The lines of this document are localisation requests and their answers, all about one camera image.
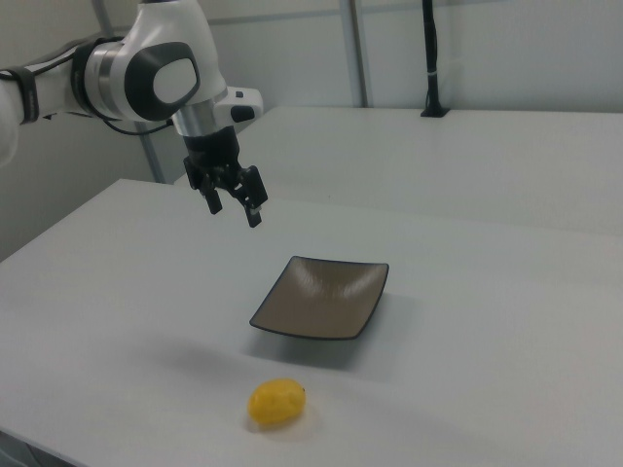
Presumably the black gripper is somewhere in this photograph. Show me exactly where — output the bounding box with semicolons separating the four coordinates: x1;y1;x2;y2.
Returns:
182;126;270;230

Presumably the black pole with base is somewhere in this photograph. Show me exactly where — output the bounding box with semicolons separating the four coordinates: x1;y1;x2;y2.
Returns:
420;0;452;120

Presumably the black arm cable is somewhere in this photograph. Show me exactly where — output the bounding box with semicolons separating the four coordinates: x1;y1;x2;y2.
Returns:
0;36;175;135

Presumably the black velcro strap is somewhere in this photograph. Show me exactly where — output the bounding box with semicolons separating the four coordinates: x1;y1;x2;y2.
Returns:
10;66;42;126

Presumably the square brown ceramic plate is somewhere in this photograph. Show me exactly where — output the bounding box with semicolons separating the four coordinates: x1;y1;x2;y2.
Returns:
248;255;390;341

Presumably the yellow lemon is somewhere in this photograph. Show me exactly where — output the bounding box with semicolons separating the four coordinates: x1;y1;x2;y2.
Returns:
247;377;308;430

